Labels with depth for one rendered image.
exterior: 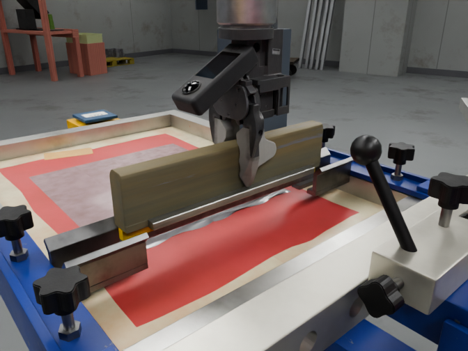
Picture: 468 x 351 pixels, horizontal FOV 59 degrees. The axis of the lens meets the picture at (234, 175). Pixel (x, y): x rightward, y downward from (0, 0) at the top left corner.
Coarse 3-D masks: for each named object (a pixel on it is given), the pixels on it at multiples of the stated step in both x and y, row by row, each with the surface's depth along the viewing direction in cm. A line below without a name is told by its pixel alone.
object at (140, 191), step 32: (288, 128) 64; (320, 128) 67; (160, 160) 51; (192, 160) 52; (224, 160) 56; (288, 160) 64; (128, 192) 48; (160, 192) 50; (192, 192) 54; (224, 192) 58; (128, 224) 49
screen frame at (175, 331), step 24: (120, 120) 110; (144, 120) 113; (168, 120) 118; (192, 120) 110; (0, 144) 92; (24, 144) 94; (48, 144) 98; (72, 144) 102; (360, 192) 74; (384, 216) 61; (336, 240) 54; (288, 264) 49; (240, 288) 45; (264, 288) 45; (216, 312) 42; (168, 336) 39
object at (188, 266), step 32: (64, 160) 92; (96, 160) 92; (32, 192) 77; (64, 192) 77; (96, 192) 77; (64, 224) 66; (160, 256) 57; (192, 256) 57; (224, 256) 57; (256, 256) 57; (128, 288) 51; (160, 288) 51; (192, 288) 51
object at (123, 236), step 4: (144, 228) 52; (148, 228) 52; (120, 232) 50; (124, 232) 50; (132, 232) 51; (136, 232) 51; (140, 232) 52; (144, 232) 52; (148, 232) 52; (120, 236) 50; (124, 236) 50; (128, 236) 51; (132, 236) 51
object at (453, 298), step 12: (444, 300) 36; (456, 300) 36; (396, 312) 40; (408, 312) 39; (420, 312) 38; (432, 312) 37; (444, 312) 36; (456, 312) 35; (408, 324) 39; (420, 324) 38; (432, 324) 37; (432, 336) 38
